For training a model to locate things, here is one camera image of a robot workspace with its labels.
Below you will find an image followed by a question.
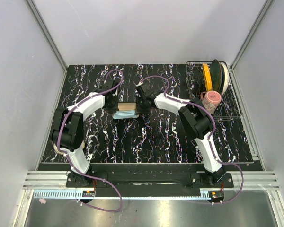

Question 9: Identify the black glasses case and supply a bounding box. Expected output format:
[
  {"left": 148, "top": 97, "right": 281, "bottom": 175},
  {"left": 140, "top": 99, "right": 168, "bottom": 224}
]
[{"left": 118, "top": 102, "right": 139, "bottom": 115}]

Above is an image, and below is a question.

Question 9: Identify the light blue cleaning cloth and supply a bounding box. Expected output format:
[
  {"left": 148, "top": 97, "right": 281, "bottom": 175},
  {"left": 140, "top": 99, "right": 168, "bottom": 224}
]
[{"left": 113, "top": 110, "right": 139, "bottom": 120}]

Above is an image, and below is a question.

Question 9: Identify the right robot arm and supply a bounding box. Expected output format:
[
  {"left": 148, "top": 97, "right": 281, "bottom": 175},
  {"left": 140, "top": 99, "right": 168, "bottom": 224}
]
[{"left": 136, "top": 82, "right": 226, "bottom": 188}]

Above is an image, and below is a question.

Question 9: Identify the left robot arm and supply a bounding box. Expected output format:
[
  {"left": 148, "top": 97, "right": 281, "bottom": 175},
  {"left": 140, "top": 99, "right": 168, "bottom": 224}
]
[{"left": 50, "top": 79, "right": 121, "bottom": 187}]

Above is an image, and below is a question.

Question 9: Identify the beige patterned round coaster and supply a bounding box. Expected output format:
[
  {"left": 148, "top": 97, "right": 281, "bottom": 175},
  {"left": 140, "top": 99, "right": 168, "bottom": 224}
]
[{"left": 53, "top": 140, "right": 86, "bottom": 156}]

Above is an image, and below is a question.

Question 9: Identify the pink patterned mug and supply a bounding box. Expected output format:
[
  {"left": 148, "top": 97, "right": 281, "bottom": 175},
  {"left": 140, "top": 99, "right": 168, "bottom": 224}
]
[{"left": 200, "top": 90, "right": 222, "bottom": 114}]

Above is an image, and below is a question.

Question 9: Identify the yellow plate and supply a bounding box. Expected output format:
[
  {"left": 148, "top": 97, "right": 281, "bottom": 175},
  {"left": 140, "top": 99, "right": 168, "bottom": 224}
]
[{"left": 202, "top": 63, "right": 213, "bottom": 91}]

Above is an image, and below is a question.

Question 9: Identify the dark green plate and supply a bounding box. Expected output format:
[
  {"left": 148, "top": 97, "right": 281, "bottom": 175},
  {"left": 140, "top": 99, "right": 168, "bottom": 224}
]
[{"left": 210, "top": 59, "right": 223, "bottom": 94}]

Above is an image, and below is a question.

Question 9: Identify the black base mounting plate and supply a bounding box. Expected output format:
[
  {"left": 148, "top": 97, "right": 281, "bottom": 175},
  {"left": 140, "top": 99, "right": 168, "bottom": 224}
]
[{"left": 65, "top": 163, "right": 234, "bottom": 190}]

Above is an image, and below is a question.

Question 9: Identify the white plate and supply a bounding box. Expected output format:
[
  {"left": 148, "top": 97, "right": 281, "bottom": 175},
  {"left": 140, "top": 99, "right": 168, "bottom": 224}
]
[{"left": 220, "top": 62, "right": 230, "bottom": 96}]

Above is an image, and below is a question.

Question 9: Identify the small pink scrap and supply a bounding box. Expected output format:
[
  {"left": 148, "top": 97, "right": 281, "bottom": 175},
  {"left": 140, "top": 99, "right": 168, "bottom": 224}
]
[{"left": 39, "top": 198, "right": 47, "bottom": 204}]

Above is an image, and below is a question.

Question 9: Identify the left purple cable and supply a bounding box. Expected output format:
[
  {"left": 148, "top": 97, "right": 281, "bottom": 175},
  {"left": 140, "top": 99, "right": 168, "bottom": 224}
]
[{"left": 56, "top": 69, "right": 124, "bottom": 212}]

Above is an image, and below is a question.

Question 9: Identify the purple cable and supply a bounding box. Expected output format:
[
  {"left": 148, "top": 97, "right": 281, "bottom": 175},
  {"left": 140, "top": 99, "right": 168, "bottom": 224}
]
[
  {"left": 56, "top": 69, "right": 124, "bottom": 212},
  {"left": 139, "top": 75, "right": 244, "bottom": 205}
]

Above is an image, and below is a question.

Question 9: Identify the black wire dish rack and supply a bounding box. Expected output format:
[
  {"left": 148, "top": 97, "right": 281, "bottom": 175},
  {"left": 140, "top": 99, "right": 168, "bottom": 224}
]
[{"left": 186, "top": 59, "right": 241, "bottom": 122}]

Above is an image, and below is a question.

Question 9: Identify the aluminium rail frame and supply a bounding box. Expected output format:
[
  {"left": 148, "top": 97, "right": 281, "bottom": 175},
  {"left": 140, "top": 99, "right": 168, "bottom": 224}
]
[{"left": 23, "top": 171, "right": 279, "bottom": 200}]

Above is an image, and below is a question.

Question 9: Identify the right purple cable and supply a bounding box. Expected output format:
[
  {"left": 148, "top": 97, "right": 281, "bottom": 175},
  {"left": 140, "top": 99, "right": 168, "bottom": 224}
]
[{"left": 139, "top": 75, "right": 244, "bottom": 205}]

